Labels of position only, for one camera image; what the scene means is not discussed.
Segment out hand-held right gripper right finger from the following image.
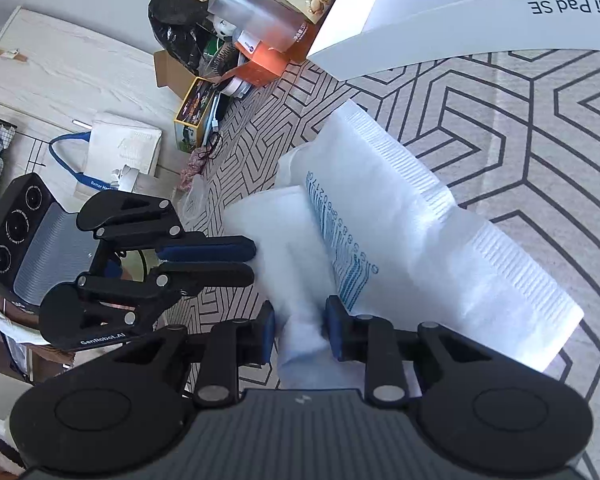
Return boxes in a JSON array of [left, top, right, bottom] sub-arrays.
[[326, 296, 496, 407]]

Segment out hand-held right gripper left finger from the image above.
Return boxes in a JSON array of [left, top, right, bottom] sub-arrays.
[[115, 302, 277, 407]]

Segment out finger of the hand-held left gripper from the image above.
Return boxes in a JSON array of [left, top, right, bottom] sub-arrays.
[[79, 261, 257, 324], [94, 199, 257, 264]]

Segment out white printed shopping bag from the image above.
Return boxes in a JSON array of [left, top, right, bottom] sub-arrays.
[[220, 100, 586, 391]]

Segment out black garbage bag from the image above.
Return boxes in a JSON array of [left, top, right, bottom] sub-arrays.
[[147, 0, 221, 73]]

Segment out clear plastic wrapper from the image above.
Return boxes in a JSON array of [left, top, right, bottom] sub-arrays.
[[179, 180, 208, 223]]

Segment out waste bin white liner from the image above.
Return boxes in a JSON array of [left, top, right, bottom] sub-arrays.
[[0, 280, 78, 386]]

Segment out pink lace scrunchie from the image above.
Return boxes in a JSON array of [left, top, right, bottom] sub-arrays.
[[180, 150, 208, 186]]

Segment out colourful photo box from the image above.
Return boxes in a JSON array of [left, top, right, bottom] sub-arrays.
[[174, 77, 218, 126]]

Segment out white cream jar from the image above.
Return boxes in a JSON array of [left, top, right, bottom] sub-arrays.
[[220, 77, 253, 99]]

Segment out brown cardboard box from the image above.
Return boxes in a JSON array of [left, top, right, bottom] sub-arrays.
[[153, 50, 201, 106]]

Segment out hair brush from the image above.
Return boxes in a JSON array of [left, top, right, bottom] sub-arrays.
[[207, 45, 237, 77]]

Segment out pale wooden cabinet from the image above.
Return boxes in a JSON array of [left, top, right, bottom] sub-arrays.
[[0, 7, 181, 201]]

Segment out orange cardboard box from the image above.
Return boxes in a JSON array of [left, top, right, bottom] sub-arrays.
[[232, 25, 316, 88]]

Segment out panda plush toy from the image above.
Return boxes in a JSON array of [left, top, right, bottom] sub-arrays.
[[214, 16, 238, 43]]

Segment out frosted bottle gold cap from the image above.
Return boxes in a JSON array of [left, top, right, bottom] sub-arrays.
[[182, 0, 311, 53]]

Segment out geometric patterned tablecloth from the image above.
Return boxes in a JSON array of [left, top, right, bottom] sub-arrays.
[[165, 50, 600, 480]]

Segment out white tablet box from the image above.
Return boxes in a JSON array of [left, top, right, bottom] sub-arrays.
[[307, 0, 600, 82]]

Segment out black hair tie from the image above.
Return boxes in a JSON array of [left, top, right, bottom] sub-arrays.
[[197, 135, 223, 158]]

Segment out white tote bag blue straps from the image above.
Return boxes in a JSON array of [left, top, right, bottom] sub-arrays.
[[49, 112, 163, 193]]

